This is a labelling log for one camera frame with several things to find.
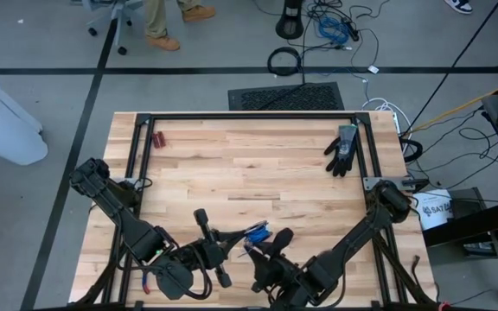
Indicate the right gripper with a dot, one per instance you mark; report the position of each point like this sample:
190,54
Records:
279,276

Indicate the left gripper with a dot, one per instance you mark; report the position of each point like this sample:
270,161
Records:
208,252

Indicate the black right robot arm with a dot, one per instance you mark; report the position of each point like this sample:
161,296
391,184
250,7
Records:
348,246

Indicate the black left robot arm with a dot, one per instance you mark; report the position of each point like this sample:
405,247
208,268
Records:
123,220

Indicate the small red box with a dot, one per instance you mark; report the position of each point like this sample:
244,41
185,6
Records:
159,139

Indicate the black work glove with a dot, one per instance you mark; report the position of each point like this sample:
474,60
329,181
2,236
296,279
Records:
343,151

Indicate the black floor mat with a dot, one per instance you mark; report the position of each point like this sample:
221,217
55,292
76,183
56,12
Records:
290,97

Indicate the black desk base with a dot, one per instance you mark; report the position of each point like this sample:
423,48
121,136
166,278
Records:
474,222

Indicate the white power adapter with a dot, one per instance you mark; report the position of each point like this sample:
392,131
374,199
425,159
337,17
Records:
373,69

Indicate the black stand base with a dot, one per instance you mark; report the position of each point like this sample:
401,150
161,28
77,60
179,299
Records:
290,23

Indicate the person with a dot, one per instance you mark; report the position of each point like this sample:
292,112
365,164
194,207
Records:
158,21

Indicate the black power strip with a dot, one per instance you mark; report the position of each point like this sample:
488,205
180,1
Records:
352,29

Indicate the white trash bin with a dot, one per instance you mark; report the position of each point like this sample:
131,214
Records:
2,125

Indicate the person's shoe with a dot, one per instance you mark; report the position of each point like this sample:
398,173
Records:
458,5

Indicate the black aluminium table frame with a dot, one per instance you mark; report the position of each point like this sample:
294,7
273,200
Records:
249,116

